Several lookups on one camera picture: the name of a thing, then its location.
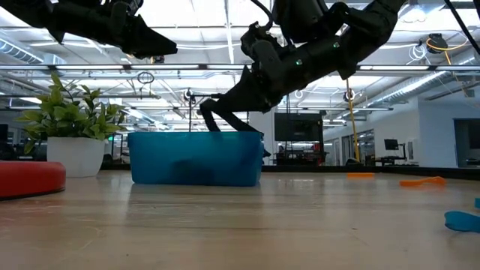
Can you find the orange utensil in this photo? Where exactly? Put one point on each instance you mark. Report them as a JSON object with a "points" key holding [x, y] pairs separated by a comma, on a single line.
{"points": [[412, 183]]}

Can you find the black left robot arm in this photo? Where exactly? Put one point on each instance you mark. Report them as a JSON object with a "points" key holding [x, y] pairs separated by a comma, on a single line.
{"points": [[22, 11]]}

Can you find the artificial plant white pot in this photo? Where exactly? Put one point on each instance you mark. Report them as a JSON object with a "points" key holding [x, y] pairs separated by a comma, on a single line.
{"points": [[75, 155]]}

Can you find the red lamp stand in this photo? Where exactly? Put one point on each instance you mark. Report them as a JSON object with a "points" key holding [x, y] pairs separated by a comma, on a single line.
{"points": [[30, 178]]}

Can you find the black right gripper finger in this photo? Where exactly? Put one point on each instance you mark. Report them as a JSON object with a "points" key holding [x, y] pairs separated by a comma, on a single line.
{"points": [[247, 97]]}

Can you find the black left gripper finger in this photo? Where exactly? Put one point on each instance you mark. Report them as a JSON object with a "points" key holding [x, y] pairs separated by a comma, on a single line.
{"points": [[150, 41]]}

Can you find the small desk monitor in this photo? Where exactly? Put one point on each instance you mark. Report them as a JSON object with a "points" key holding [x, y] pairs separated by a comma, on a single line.
{"points": [[391, 144]]}

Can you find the blue plastic bin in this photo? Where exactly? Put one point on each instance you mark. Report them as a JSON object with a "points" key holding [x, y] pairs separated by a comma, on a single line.
{"points": [[195, 159]]}

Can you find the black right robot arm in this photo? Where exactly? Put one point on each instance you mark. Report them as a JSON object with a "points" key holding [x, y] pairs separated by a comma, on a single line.
{"points": [[375, 22]]}

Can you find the black table edge frame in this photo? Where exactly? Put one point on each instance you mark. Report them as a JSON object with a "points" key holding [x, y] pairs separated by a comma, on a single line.
{"points": [[318, 168]]}

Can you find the large black monitor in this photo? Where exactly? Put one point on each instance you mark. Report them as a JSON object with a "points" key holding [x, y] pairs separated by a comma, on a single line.
{"points": [[298, 127]]}

